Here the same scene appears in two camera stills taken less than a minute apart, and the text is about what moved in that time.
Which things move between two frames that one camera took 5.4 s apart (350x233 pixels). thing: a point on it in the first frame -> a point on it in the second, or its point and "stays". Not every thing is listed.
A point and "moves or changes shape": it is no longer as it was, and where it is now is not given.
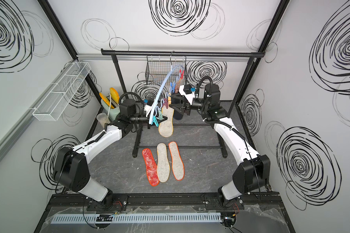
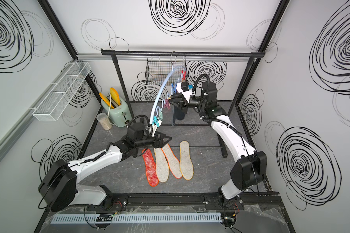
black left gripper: (148, 122) -> (159, 144)
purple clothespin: (165, 102) stays
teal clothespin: (154, 120) stays
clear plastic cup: (102, 119) stays
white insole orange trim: (177, 165) moves or changes shape
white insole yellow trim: (166, 128) -> (185, 164)
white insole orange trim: (163, 171) stays
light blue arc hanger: (159, 88) stays
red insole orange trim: (151, 167) stays
